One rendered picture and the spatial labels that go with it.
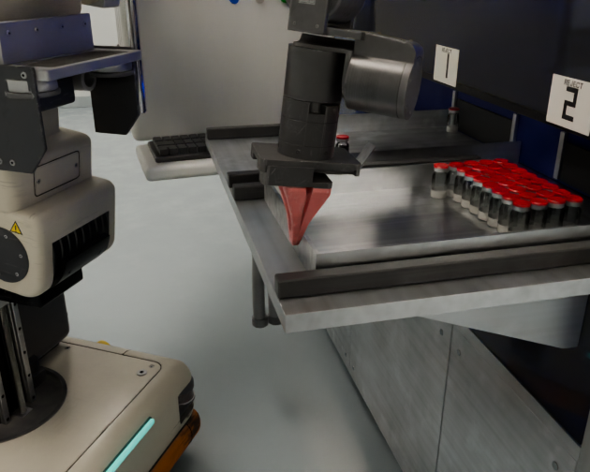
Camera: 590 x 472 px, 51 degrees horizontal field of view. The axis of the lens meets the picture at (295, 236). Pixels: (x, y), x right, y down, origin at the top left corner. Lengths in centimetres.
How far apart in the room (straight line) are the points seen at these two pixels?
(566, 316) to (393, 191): 28
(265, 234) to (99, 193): 53
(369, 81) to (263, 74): 97
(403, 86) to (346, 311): 21
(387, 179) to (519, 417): 42
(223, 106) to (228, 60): 11
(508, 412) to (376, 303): 50
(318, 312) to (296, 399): 133
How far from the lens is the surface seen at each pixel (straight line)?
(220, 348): 214
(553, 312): 83
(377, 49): 59
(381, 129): 125
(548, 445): 99
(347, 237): 74
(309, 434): 180
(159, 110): 150
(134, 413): 147
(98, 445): 140
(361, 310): 60
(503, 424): 109
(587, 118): 82
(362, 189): 89
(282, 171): 60
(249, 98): 154
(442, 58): 115
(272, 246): 72
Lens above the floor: 117
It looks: 23 degrees down
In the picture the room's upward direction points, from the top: straight up
